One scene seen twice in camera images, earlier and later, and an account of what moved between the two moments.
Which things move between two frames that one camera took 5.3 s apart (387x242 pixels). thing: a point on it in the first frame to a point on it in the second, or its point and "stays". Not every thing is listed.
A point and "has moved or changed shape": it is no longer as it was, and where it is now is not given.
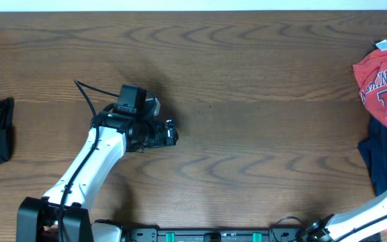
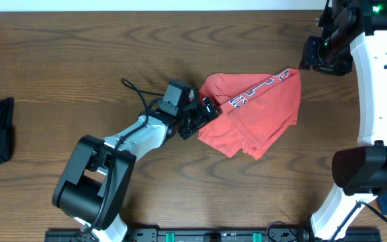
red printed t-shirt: x=383 y=70 has moved or changed shape
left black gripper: x=158 y=140 to x=201 y=119
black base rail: x=252 y=234 stays
